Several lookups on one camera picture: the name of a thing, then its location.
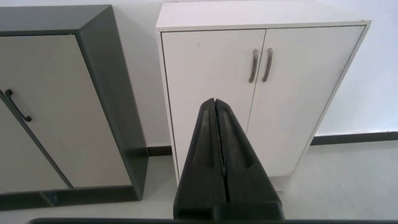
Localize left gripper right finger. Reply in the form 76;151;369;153
215;98;285;220

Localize beige cabinet door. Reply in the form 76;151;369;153
0;34;132;189
0;96;69;194

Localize dark grey cabinet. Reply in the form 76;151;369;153
0;4;149;212

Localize white cabinet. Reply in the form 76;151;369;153
155;0;372;186

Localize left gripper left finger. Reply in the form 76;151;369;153
173;98;227;220

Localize white cabinet door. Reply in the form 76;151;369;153
160;29;267;178
245;25;366;177

